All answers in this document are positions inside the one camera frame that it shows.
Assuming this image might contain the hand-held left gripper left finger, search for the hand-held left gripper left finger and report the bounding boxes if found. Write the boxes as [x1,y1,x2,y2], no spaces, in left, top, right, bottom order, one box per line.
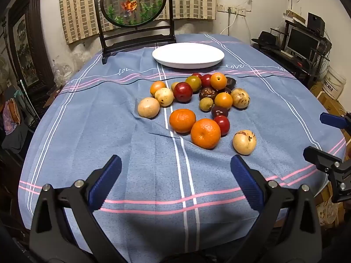
[29,155,129,263]

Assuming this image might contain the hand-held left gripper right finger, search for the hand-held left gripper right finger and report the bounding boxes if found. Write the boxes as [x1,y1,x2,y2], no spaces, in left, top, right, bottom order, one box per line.
[230,155,322,263]

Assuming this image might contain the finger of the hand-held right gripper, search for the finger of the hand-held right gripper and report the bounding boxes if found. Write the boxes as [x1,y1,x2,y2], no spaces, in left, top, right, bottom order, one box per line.
[320,112,351,130]
[303,146,344,174]

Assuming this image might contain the tan spotted round fruit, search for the tan spotted round fruit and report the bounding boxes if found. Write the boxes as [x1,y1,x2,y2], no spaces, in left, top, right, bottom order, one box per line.
[233,130,257,156]
[230,88,251,109]
[154,87,174,107]

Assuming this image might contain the orange mandarin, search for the orange mandarin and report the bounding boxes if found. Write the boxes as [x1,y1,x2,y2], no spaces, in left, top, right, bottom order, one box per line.
[169,109,197,134]
[190,118,221,150]

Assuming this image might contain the smooth tan round fruit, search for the smooth tan round fruit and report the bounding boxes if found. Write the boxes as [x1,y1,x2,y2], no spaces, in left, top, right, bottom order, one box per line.
[137,97,161,119]

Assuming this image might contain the smooth orange round fruit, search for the smooth orange round fruit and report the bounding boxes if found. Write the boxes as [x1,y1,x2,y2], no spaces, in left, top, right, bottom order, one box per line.
[214,92,233,110]
[150,81,167,96]
[210,72,227,90]

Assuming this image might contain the dark brown tan-capped fruit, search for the dark brown tan-capped fruit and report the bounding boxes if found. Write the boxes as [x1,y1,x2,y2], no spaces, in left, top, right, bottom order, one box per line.
[199,86,218,101]

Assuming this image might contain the yellow-green round fruit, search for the yellow-green round fruit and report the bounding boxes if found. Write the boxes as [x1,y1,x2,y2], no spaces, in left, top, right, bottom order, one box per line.
[185,75,202,93]

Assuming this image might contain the white oval plate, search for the white oval plate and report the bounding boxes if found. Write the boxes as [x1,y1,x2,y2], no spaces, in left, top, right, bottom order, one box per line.
[152,43,225,69]

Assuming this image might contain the large cardboard box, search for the large cardboard box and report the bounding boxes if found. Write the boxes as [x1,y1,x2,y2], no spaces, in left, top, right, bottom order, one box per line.
[310,81,349,121]

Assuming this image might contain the pale patterned container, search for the pale patterned container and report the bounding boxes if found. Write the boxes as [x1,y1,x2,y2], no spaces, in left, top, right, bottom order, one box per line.
[315,194,346,228]

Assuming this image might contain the white plastic bucket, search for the white plastic bucket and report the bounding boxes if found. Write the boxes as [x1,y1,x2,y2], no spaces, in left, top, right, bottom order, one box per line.
[322,65,346,100]

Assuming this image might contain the blue striped tablecloth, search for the blue striped tablecloth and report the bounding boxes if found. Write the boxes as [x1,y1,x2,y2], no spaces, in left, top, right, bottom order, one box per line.
[18,34,346,256]

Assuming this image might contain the black computer desk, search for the black computer desk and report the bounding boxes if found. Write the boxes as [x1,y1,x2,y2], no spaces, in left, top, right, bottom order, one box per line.
[258,19,332,88]

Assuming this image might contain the computer monitor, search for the computer monitor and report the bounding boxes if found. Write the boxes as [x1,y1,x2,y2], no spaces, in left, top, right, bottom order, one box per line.
[285,27,321,59]

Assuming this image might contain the black speaker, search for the black speaker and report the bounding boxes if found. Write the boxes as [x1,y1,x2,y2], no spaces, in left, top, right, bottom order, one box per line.
[307,12,326,37]

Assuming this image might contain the black hat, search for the black hat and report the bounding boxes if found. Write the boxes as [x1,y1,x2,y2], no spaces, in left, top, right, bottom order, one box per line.
[251,31,277,47]

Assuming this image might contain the small cardboard box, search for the small cardboard box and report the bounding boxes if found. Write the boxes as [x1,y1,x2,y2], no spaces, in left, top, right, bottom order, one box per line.
[285,9,306,24]

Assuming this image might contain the purple cloth bag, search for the purple cloth bag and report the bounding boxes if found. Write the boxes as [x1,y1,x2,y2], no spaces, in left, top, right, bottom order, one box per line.
[3,98,22,135]

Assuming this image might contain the clear plastic bags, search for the clear plastic bags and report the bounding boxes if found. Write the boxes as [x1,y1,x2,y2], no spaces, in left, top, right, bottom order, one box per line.
[53,44,94,85]

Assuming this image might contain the white green-tipped stick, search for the white green-tipped stick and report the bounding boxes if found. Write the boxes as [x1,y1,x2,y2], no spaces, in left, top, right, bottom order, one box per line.
[18,79,41,121]

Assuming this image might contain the dark framed painting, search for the dark framed painting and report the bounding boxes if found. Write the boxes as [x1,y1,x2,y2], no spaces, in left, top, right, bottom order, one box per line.
[8,0,55,100]

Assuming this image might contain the round goldfish table screen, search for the round goldfish table screen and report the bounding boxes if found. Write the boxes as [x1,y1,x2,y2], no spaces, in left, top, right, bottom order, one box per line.
[92,0,176,65]

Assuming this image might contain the white power cable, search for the white power cable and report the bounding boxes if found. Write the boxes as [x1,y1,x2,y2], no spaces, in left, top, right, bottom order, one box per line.
[219,12,233,36]

